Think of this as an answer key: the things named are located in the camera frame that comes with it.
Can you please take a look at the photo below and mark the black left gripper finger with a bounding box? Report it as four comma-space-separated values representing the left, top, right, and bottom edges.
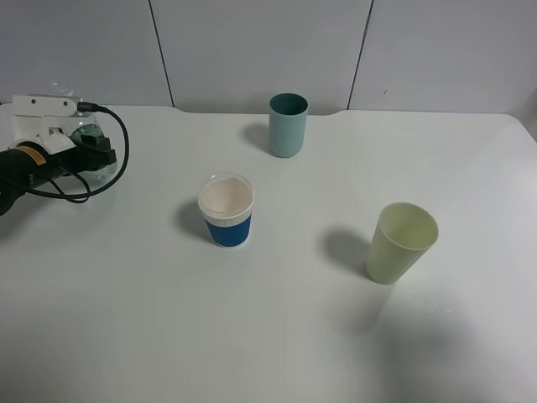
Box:
74, 131, 116, 171

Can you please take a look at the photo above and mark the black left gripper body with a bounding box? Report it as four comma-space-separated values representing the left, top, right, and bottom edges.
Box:
7, 142, 80, 190

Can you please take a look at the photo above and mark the clear bottle with green label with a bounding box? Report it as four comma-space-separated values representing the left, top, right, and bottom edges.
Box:
49, 81, 117, 183

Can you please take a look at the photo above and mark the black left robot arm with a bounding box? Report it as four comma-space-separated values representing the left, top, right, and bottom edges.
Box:
1, 130, 117, 214

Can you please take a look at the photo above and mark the white cup with blue sleeve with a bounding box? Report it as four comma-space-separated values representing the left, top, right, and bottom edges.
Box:
197, 174, 254, 248

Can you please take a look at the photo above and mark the teal plastic cup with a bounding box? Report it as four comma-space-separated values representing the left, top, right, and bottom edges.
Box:
269, 93, 309, 158

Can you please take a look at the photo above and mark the pale green plastic cup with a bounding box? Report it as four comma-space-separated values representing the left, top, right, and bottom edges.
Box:
366, 202, 439, 285

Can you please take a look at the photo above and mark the black camera cable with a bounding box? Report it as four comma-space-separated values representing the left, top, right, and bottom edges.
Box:
24, 102, 130, 204

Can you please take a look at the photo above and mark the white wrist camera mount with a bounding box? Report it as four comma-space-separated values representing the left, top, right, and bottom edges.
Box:
12, 95, 82, 155

